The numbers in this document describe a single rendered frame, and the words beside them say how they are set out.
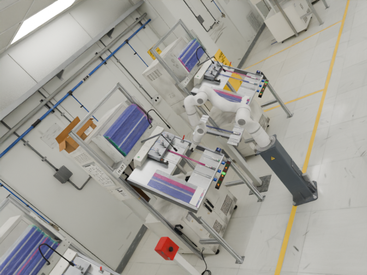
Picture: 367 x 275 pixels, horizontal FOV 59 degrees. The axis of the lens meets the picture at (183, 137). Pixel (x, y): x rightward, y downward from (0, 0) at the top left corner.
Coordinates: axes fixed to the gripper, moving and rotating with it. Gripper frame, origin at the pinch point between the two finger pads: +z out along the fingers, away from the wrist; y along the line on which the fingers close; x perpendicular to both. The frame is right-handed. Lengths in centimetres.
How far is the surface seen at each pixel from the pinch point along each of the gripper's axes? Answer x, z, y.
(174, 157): -11.9, 3.8, 15.9
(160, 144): -29.8, 0.9, 12.2
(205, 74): -34, 5, -118
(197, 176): 17.5, -1.4, 26.1
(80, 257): -34, 8, 137
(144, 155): -36.9, 0.0, 33.0
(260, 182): 83, 39, -33
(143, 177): -27, 6, 50
